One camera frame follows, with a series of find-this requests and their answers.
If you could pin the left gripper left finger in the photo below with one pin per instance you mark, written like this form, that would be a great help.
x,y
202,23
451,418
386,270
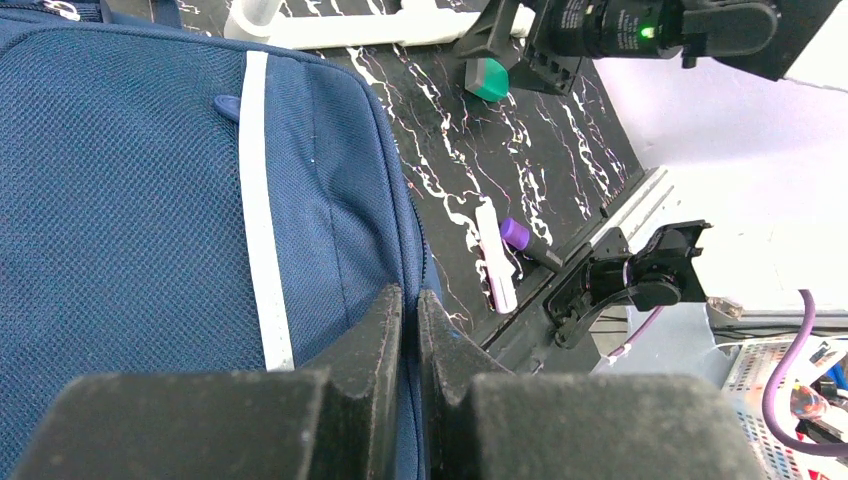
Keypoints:
x,y
333,418

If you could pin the black marker pen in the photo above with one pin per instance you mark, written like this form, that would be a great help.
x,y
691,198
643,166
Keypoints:
x,y
530,246

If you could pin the pink highlighter pen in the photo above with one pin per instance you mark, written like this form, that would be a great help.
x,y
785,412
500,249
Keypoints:
x,y
499,269

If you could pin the green pencil sharpener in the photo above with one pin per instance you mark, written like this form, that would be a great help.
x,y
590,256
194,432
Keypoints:
x,y
487,79

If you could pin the navy blue student backpack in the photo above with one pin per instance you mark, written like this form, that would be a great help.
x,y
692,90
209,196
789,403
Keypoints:
x,y
126,150

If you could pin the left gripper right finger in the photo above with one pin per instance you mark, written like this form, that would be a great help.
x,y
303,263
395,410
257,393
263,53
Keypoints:
x,y
484,422

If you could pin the white PVC pipe frame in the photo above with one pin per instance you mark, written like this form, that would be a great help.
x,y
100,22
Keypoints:
x,y
417,23

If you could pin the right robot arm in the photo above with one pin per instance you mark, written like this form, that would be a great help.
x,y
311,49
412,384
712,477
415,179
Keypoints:
x,y
540,45

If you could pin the purple glue stick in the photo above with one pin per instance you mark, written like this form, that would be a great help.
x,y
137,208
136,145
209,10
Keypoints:
x,y
515,234

